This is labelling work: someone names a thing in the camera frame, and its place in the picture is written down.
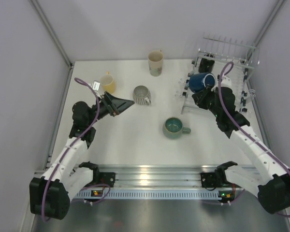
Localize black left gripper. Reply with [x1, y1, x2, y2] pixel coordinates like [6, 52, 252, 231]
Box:
[87, 91, 134, 126]

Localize dark blue mug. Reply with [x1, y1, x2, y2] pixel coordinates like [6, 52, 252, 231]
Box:
[188, 72, 216, 93]

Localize black mug cream inside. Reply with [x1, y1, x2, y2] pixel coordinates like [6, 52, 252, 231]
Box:
[198, 58, 215, 73]

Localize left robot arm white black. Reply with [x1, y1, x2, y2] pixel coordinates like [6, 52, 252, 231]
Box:
[29, 92, 135, 219]

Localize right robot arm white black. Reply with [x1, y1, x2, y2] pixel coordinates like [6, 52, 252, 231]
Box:
[192, 87, 290, 214]

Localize clear dish rack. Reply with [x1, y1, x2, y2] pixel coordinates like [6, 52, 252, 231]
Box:
[177, 33, 260, 115]

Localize grey striped mug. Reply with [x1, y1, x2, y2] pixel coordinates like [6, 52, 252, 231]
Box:
[132, 86, 151, 105]

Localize yellow mug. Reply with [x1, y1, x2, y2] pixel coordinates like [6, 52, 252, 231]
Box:
[100, 72, 116, 94]

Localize teal green mug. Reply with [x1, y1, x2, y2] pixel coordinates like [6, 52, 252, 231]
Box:
[162, 117, 191, 139]

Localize tall beige floral cup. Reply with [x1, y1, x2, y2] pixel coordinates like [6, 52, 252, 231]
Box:
[148, 50, 164, 77]

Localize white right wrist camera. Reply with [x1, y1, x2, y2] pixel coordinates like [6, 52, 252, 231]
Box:
[217, 75, 232, 89]

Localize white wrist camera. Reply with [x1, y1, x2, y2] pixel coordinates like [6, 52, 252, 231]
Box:
[217, 75, 232, 89]
[90, 81, 101, 91]

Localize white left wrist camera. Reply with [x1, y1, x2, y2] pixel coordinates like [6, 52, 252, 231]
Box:
[90, 81, 101, 91]

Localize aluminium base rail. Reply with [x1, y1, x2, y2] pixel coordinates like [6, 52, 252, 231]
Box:
[33, 164, 269, 189]

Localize perforated cable duct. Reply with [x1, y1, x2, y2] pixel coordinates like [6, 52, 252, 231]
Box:
[72, 189, 223, 200]

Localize left aluminium frame post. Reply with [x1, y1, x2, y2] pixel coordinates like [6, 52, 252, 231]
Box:
[29, 0, 73, 68]

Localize aluminium frame post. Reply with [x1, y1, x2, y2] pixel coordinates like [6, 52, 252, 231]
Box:
[29, 0, 73, 68]
[253, 0, 287, 47]

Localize right aluminium frame post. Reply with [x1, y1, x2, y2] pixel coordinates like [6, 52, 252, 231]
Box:
[253, 0, 287, 47]

